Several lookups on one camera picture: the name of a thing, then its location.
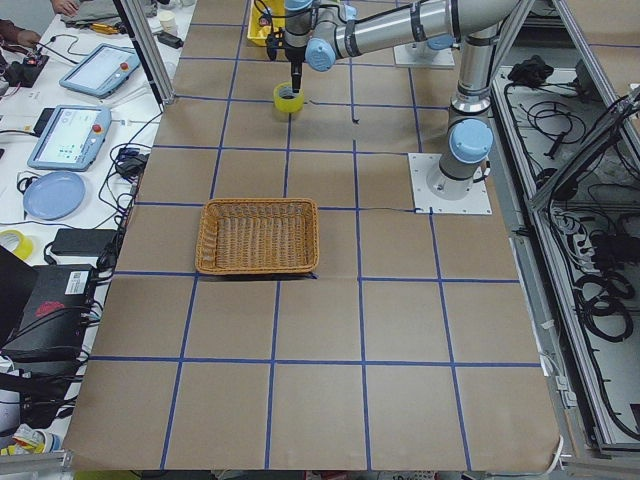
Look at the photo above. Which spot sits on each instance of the blue plate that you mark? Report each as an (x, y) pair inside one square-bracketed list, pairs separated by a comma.
[(54, 195)]

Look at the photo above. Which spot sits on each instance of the aluminium frame post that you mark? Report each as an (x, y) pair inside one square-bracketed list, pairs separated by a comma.
[(144, 43)]

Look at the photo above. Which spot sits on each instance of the yellow tape roll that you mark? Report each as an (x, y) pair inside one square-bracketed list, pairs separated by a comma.
[(286, 99), (17, 243)]

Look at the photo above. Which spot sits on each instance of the teach pendant tablet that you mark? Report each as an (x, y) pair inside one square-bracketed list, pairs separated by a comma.
[(102, 72), (71, 139)]

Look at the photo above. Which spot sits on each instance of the lower teach pendant tablet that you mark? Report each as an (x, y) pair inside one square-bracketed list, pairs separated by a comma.
[(71, 139)]

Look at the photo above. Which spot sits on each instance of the upper teach pendant tablet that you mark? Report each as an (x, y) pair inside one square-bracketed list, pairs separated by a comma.
[(102, 72)]

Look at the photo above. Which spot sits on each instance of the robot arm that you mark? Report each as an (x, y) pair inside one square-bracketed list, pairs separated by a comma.
[(469, 36)]

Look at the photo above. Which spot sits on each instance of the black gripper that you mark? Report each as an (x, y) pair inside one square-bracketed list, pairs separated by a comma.
[(293, 53)]

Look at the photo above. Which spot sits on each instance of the black power adapter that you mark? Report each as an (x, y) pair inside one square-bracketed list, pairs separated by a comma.
[(81, 242)]

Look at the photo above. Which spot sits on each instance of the yellow tape roll on desk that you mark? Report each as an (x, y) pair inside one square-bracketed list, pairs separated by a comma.
[(17, 243)]

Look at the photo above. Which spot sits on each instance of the black computer box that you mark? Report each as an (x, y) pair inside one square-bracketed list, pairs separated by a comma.
[(55, 317)]

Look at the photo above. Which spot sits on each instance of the yellow plastic tray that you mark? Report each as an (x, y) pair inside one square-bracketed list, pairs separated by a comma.
[(262, 25)]

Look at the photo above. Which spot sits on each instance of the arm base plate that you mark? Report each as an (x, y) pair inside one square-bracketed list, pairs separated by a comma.
[(421, 55), (434, 193)]

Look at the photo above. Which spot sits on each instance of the brown wicker basket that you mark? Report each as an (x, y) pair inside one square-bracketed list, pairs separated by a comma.
[(258, 236)]

